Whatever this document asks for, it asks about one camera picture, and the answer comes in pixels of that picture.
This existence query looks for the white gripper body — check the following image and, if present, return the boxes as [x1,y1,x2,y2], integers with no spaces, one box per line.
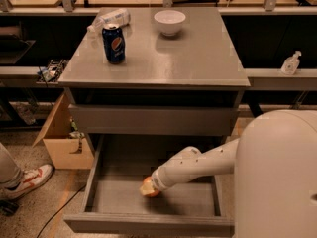
[151,147,202,191]

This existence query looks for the orange fruit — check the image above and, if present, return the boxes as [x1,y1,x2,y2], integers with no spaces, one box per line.
[140,177,159,197]

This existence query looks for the grey trouser leg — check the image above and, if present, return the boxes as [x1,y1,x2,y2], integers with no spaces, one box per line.
[0,143,23,189]

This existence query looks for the black floor cable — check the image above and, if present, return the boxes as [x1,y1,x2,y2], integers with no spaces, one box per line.
[35,183,87,238]

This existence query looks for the closed grey top drawer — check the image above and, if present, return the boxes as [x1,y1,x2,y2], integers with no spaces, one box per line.
[68,104,238,136]

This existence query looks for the open grey middle drawer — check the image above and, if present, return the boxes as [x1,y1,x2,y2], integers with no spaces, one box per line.
[64,135,235,238]

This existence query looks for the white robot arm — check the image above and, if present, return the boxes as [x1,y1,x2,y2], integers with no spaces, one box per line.
[140,110,317,238]

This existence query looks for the clear hand sanitizer bottle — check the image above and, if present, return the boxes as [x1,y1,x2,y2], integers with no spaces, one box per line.
[280,51,301,75]

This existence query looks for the white ceramic bowl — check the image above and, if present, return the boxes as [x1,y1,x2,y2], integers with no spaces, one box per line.
[154,10,186,36]

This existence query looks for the grey drawer cabinet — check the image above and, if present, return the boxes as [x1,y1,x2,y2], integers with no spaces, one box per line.
[57,6,251,238]

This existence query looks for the white red sneaker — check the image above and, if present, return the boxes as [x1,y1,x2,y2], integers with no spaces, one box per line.
[1,164,53,200]

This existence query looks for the clear plastic water bottle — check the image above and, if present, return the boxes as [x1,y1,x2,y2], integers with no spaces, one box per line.
[87,8,131,34]

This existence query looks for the cardboard box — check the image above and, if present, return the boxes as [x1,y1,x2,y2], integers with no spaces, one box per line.
[33,93,94,170]

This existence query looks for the blue Pepsi can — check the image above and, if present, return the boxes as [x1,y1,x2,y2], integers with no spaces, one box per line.
[102,24,125,64]

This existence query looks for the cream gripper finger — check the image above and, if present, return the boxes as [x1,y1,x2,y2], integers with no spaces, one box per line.
[140,177,153,196]

